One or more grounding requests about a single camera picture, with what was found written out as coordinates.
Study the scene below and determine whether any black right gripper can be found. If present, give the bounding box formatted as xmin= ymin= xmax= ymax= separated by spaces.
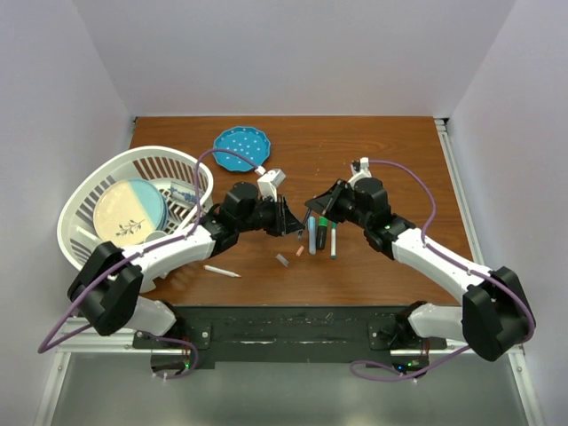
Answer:
xmin=306 ymin=179 xmax=370 ymax=230

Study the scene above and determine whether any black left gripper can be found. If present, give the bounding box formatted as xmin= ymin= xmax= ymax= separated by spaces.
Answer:
xmin=236 ymin=193 xmax=304 ymax=237

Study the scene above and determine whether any black green highlighter pen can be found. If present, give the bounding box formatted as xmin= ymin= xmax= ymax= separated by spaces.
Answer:
xmin=316 ymin=216 xmax=328 ymax=250

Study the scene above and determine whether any light blue highlighter pen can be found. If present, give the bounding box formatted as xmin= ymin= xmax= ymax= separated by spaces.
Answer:
xmin=307 ymin=216 xmax=317 ymax=255

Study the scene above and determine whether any white teal marker pen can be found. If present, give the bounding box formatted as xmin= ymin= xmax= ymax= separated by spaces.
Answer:
xmin=330 ymin=222 xmax=337 ymax=259

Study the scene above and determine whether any clear pen cap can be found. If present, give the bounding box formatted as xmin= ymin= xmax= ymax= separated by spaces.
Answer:
xmin=276 ymin=254 xmax=289 ymax=267

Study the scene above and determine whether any white orange marker pen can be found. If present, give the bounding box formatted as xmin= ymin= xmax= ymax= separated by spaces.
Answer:
xmin=203 ymin=264 xmax=241 ymax=278

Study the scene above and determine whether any blue ballpoint pen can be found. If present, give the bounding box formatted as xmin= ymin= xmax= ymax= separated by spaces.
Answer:
xmin=297 ymin=208 xmax=312 ymax=240

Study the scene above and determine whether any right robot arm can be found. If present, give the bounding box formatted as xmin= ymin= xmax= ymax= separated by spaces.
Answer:
xmin=305 ymin=177 xmax=536 ymax=361

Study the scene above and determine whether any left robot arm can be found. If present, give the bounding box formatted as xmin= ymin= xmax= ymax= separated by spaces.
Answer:
xmin=67 ymin=183 xmax=304 ymax=348

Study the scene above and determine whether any teal dotted plate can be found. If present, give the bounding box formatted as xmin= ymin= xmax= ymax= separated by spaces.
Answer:
xmin=213 ymin=126 xmax=272 ymax=172

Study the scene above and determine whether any white plastic basket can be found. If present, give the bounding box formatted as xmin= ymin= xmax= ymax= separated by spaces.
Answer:
xmin=57 ymin=146 xmax=214 ymax=270

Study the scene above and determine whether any blue white patterned dish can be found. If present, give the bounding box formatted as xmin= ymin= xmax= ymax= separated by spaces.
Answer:
xmin=170 ymin=182 xmax=199 ymax=207

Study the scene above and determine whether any white cup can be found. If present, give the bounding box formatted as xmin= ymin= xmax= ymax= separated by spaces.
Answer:
xmin=145 ymin=231 xmax=167 ymax=242

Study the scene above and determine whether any beige blue plate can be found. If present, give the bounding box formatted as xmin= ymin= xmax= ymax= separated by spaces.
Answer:
xmin=93 ymin=178 xmax=168 ymax=248

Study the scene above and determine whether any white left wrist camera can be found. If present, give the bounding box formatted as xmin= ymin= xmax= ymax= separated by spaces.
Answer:
xmin=256 ymin=169 xmax=286 ymax=201

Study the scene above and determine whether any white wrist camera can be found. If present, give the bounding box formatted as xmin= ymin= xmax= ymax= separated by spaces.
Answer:
xmin=348 ymin=157 xmax=372 ymax=187
xmin=256 ymin=169 xmax=286 ymax=201

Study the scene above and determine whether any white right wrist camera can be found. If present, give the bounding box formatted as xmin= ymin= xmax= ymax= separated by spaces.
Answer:
xmin=348 ymin=157 xmax=372 ymax=187

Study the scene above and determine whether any aluminium table frame rail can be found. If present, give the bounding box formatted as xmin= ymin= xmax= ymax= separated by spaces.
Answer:
xmin=434 ymin=118 xmax=546 ymax=425

